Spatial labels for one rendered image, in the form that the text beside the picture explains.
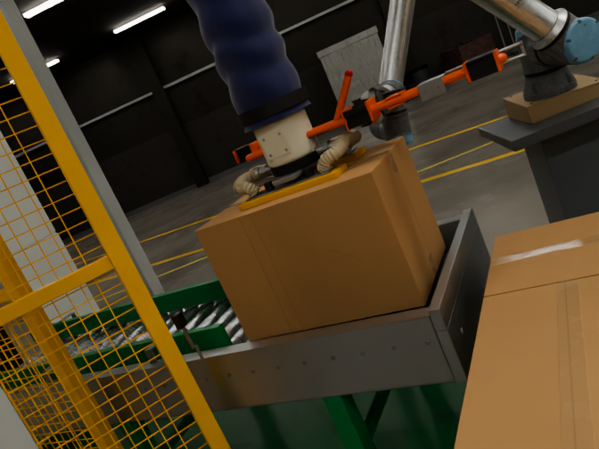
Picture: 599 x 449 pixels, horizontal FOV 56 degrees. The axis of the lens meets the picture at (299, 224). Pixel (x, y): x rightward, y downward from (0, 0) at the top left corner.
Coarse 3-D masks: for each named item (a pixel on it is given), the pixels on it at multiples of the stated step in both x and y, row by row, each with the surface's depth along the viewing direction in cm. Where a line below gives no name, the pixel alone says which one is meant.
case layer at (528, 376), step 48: (528, 240) 165; (576, 240) 152; (528, 288) 139; (576, 288) 129; (480, 336) 127; (528, 336) 119; (576, 336) 112; (480, 384) 111; (528, 384) 105; (576, 384) 99; (480, 432) 98; (528, 432) 93; (576, 432) 89
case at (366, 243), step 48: (384, 144) 174; (336, 192) 148; (384, 192) 147; (240, 240) 166; (288, 240) 159; (336, 240) 153; (384, 240) 148; (432, 240) 173; (240, 288) 172; (288, 288) 166; (336, 288) 159; (384, 288) 154
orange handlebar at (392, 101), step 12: (504, 60) 138; (456, 72) 143; (396, 96) 151; (408, 96) 149; (372, 108) 154; (384, 108) 153; (336, 120) 160; (312, 132) 164; (324, 132) 163; (252, 156) 174
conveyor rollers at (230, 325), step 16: (208, 304) 237; (224, 304) 229; (192, 320) 226; (208, 320) 218; (224, 320) 212; (80, 336) 282; (96, 336) 269; (112, 336) 255; (128, 336) 242; (144, 336) 235; (240, 336) 189; (16, 368) 270
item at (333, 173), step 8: (304, 168) 162; (336, 168) 157; (344, 168) 159; (304, 176) 165; (312, 176) 159; (320, 176) 156; (328, 176) 154; (336, 176) 153; (264, 184) 168; (272, 184) 167; (280, 184) 170; (288, 184) 163; (296, 184) 160; (304, 184) 158; (312, 184) 157; (264, 192) 168; (272, 192) 165; (280, 192) 162; (288, 192) 161; (248, 200) 169; (256, 200) 166; (264, 200) 165; (240, 208) 170
